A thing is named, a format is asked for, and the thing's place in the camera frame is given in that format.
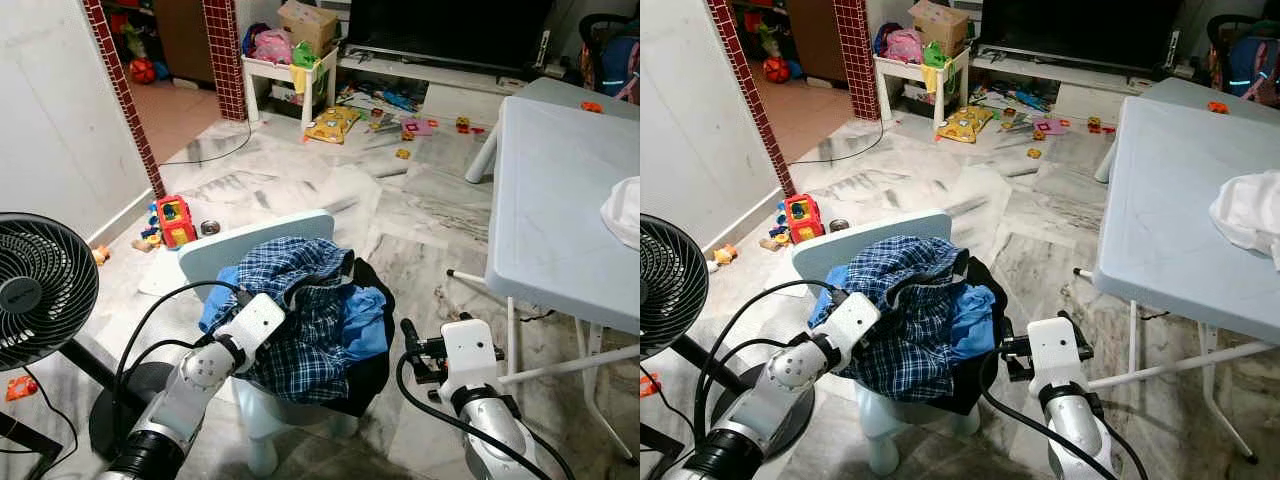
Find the pink floor toy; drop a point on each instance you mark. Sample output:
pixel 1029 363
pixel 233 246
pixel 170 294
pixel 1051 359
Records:
pixel 418 127
pixel 1050 127

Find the yellow cloth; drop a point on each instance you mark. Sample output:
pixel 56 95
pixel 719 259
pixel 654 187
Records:
pixel 934 80
pixel 304 80

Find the orange floor toy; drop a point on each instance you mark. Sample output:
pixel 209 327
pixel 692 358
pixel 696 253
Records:
pixel 650 385
pixel 20 388

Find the black floor fan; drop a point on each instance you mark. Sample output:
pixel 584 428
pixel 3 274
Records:
pixel 40 290
pixel 670 290

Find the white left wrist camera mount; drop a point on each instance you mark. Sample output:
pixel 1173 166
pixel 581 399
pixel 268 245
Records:
pixel 848 320
pixel 250 320

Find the light blue folding table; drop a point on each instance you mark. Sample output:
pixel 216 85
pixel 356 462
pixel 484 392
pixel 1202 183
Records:
pixel 560 200
pixel 1180 92
pixel 1160 200
pixel 560 92

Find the cardboard box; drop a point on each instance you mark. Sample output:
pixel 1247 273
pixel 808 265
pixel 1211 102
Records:
pixel 310 25
pixel 940 25

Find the black flat television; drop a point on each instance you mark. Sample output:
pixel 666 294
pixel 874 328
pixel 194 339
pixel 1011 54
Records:
pixel 450 30
pixel 1080 30

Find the light blue kids chair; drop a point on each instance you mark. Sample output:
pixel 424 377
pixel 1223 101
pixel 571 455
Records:
pixel 240 245
pixel 850 238

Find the blue plaid shirt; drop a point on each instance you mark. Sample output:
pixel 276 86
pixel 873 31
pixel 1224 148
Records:
pixel 305 350
pixel 915 350

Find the red toy truck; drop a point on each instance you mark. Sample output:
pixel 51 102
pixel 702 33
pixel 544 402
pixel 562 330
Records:
pixel 175 222
pixel 804 218

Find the pink kids bag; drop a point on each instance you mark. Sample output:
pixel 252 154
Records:
pixel 902 47
pixel 270 47

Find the white television stand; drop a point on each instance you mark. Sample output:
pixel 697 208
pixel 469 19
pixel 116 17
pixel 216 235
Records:
pixel 1090 100
pixel 460 100

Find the green toy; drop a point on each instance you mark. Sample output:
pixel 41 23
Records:
pixel 305 54
pixel 935 54

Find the white kids table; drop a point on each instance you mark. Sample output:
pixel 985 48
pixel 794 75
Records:
pixel 895 70
pixel 265 70

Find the blue pink backpack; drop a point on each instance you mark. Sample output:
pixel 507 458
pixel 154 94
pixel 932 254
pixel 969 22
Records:
pixel 1250 60
pixel 615 60

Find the red ball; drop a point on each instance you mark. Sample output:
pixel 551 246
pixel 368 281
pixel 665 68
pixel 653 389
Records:
pixel 777 70
pixel 143 71

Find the white shirt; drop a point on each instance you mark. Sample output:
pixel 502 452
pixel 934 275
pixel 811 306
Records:
pixel 1250 215
pixel 625 215

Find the blue garment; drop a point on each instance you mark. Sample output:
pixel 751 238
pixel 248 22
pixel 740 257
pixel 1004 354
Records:
pixel 972 322
pixel 365 322

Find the yellow floor toy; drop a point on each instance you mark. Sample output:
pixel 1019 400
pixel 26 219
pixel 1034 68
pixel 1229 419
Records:
pixel 962 125
pixel 332 125

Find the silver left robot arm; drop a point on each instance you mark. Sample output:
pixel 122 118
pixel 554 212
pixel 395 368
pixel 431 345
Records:
pixel 785 375
pixel 195 375

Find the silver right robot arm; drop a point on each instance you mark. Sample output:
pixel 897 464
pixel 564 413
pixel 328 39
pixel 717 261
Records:
pixel 495 430
pixel 1075 430

